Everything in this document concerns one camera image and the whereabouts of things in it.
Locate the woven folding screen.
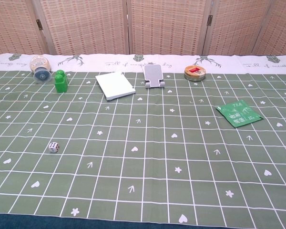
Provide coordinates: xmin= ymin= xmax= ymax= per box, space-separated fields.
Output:
xmin=0 ymin=0 xmax=286 ymax=58

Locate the green checked tablecloth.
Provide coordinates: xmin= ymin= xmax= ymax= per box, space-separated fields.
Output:
xmin=0 ymin=53 xmax=286 ymax=229

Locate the green tea bag packet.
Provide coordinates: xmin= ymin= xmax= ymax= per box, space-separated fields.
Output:
xmin=216 ymin=100 xmax=264 ymax=128

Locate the clear jar with blue lid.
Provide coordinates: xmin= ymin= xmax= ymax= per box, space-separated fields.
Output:
xmin=30 ymin=55 xmax=52 ymax=84

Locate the green toy building block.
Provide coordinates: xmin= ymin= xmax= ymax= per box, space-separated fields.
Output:
xmin=54 ymin=70 xmax=69 ymax=94

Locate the grey phone stand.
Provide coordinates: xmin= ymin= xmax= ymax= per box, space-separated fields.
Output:
xmin=143 ymin=64 xmax=166 ymax=89

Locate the white die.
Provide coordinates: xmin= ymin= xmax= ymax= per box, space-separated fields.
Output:
xmin=48 ymin=142 xmax=61 ymax=154

